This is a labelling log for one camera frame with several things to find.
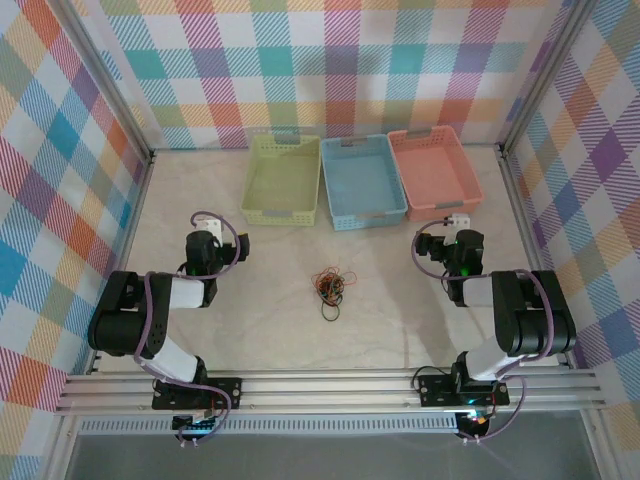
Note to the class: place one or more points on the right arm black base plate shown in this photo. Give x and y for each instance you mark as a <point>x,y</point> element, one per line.
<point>435,390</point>

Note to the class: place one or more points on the green plastic basket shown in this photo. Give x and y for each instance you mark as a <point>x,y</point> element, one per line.
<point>280,180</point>

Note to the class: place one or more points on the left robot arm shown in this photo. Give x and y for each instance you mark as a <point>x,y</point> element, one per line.
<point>187,292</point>

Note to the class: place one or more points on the pink plastic basket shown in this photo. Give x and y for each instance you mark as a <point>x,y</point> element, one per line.
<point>435,170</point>

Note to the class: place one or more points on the aluminium frame post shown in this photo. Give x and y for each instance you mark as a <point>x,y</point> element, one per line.
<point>545,75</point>
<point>111,82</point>

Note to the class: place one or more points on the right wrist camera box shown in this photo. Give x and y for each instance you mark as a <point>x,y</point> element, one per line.
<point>462,220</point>

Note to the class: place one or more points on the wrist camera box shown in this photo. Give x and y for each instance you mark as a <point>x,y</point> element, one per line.
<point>210,226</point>
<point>462,220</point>

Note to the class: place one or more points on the small black circuit board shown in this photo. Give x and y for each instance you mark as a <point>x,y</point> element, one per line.
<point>477,422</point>
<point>192,425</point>

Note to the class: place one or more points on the aluminium mounting rail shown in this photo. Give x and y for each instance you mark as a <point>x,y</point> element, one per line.
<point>325,392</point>

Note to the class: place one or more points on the short aluminium corner post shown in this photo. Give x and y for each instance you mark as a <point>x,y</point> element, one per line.
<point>57,470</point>

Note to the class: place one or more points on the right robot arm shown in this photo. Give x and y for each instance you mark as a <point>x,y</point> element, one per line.
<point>477,292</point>

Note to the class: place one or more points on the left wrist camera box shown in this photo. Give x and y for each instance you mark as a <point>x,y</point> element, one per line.
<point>210,226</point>

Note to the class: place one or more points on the aluminium table side rail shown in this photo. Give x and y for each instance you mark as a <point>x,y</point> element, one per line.
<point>131,215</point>
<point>523,215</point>

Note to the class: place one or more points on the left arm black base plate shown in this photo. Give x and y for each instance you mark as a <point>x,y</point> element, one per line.
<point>230,392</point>

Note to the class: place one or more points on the blue plastic basket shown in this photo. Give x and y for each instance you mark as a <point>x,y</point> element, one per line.
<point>362,185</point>

